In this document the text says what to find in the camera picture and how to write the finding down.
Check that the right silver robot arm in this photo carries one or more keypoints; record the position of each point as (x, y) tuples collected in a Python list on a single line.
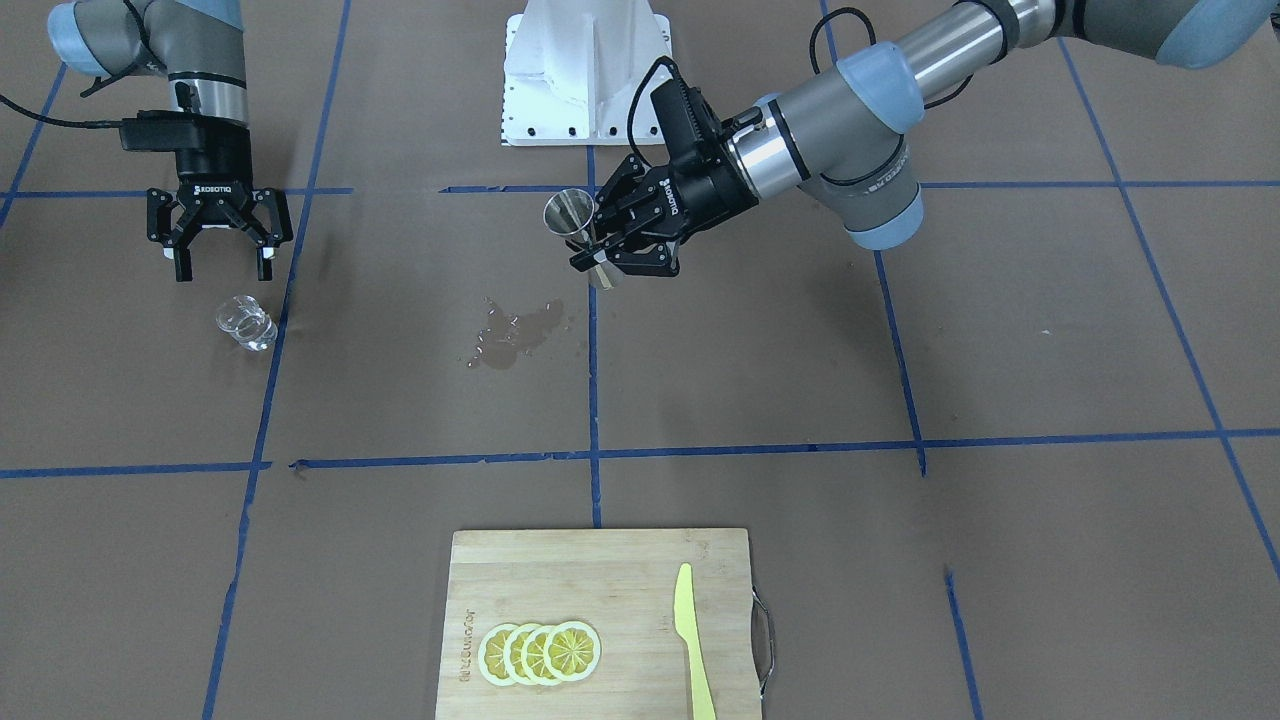
[(198, 48)]

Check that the bamboo cutting board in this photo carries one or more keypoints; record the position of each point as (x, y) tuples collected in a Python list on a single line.
[(508, 588)]

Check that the yellow plastic knife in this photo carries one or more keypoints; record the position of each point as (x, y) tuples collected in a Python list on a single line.
[(686, 626)]

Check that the clear glass shaker cup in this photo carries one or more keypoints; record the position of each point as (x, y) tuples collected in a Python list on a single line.
[(243, 318)]

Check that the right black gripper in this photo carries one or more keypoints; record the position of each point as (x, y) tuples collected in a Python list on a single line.
[(213, 167)]

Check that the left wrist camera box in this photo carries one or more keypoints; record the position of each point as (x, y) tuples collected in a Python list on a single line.
[(691, 131)]

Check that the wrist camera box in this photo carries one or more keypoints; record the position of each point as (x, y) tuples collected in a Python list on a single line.
[(691, 131), (162, 131)]

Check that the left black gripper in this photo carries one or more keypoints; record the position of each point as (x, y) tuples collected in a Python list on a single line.
[(697, 192)]

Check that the steel jigger measuring cup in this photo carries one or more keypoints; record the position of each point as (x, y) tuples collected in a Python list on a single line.
[(570, 214)]

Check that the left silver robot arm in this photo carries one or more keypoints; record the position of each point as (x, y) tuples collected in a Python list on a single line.
[(842, 135)]

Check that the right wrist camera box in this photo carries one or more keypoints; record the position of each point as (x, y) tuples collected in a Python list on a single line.
[(162, 131)]

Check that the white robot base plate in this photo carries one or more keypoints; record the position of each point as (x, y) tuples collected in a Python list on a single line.
[(571, 72)]

